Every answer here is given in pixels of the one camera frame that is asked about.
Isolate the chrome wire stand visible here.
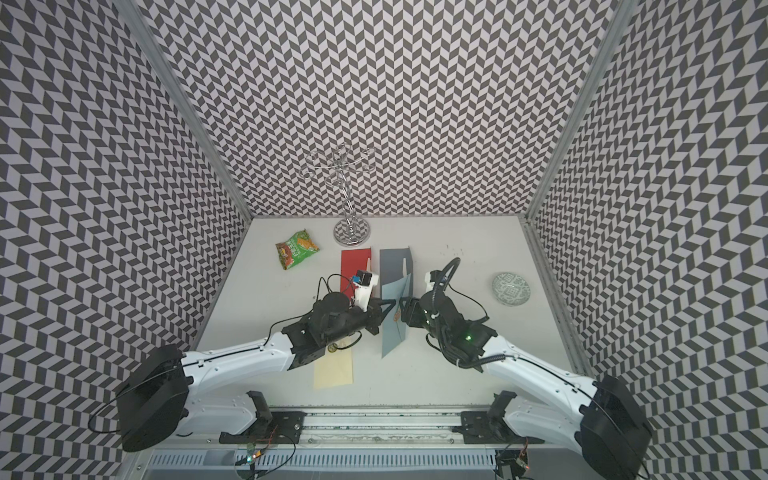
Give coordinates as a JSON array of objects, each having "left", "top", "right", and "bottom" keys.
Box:
[{"left": 301, "top": 144, "right": 375, "bottom": 247}]

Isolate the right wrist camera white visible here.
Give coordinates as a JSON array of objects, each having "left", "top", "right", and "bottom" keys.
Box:
[{"left": 425, "top": 270, "right": 449, "bottom": 295}]

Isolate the patterned ceramic bowl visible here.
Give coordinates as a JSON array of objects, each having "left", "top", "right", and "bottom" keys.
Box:
[{"left": 491, "top": 272, "right": 531, "bottom": 307}]

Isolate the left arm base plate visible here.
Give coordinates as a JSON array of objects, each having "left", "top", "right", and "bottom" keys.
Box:
[{"left": 219, "top": 391, "right": 307, "bottom": 445}]

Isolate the cream yellow envelope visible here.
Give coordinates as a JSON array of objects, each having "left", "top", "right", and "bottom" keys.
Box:
[{"left": 313, "top": 349, "right": 354, "bottom": 389}]

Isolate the aluminium front rail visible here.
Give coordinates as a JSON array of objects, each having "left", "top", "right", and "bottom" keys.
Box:
[{"left": 137, "top": 406, "right": 631, "bottom": 448}]

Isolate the green snack bag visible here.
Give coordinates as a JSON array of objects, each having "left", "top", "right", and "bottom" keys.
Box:
[{"left": 275, "top": 230, "right": 320, "bottom": 270}]

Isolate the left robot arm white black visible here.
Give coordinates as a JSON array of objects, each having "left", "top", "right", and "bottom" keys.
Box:
[{"left": 111, "top": 292, "right": 395, "bottom": 453}]

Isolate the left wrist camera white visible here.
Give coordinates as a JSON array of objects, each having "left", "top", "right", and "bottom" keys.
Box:
[{"left": 352, "top": 270, "right": 379, "bottom": 312}]

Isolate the red envelope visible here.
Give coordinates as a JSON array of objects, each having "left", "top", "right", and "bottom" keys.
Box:
[{"left": 340, "top": 248, "right": 372, "bottom": 299}]

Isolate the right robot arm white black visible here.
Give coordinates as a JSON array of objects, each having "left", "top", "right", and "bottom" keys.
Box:
[{"left": 403, "top": 292, "right": 653, "bottom": 479}]

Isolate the dark grey envelope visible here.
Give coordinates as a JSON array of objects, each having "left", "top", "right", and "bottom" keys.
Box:
[{"left": 379, "top": 247, "right": 413, "bottom": 285}]

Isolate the light blue envelope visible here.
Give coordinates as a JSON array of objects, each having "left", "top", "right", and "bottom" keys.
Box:
[{"left": 381, "top": 274, "right": 412, "bottom": 357}]

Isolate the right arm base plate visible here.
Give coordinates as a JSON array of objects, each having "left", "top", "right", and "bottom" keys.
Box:
[{"left": 451, "top": 391, "right": 526, "bottom": 444}]

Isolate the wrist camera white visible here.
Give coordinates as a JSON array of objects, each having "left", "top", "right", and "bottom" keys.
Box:
[
  {"left": 352, "top": 270, "right": 379, "bottom": 312},
  {"left": 425, "top": 270, "right": 449, "bottom": 295}
]

